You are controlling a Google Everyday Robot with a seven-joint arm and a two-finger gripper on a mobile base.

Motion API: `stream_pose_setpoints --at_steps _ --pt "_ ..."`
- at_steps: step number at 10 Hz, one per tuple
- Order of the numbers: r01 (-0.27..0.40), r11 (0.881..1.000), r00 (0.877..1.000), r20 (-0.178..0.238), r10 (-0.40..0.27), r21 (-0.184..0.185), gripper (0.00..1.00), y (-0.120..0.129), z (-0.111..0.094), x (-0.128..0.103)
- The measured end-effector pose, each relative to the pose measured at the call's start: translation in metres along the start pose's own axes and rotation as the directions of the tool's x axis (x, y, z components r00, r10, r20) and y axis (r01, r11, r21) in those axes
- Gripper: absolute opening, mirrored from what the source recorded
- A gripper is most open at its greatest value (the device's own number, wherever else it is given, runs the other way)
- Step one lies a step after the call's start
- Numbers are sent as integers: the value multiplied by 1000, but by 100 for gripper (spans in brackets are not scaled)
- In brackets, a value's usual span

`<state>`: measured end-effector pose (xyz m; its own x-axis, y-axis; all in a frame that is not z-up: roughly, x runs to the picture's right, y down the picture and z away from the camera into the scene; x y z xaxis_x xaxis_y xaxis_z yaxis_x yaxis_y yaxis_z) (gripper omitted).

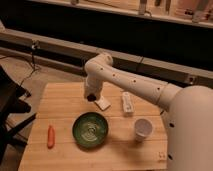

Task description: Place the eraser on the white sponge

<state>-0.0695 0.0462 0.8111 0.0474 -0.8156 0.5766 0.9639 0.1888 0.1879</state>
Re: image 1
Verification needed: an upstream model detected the green bowl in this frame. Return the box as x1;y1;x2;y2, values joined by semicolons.
72;112;108;149

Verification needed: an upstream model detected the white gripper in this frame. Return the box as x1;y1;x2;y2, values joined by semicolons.
84;77;102;101

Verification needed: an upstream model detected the white plastic cup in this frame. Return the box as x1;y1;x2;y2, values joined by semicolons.
134;119;153;142

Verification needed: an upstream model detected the white remote controller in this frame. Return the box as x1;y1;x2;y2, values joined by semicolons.
122;92;134;116

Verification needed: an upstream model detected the black cable left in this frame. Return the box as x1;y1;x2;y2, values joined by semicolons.
0;44;43;88

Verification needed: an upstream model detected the white sponge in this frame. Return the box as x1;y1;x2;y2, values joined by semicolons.
95;97;111;111

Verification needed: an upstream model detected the orange carrot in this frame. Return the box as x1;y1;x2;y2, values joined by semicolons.
47;125;55;149

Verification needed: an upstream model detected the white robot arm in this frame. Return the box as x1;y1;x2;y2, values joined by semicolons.
84;53;213;171

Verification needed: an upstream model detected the black chair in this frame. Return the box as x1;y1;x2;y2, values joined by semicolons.
0;65;35;164

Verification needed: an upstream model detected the dark eraser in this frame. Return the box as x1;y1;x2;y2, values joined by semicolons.
87;94;96;101

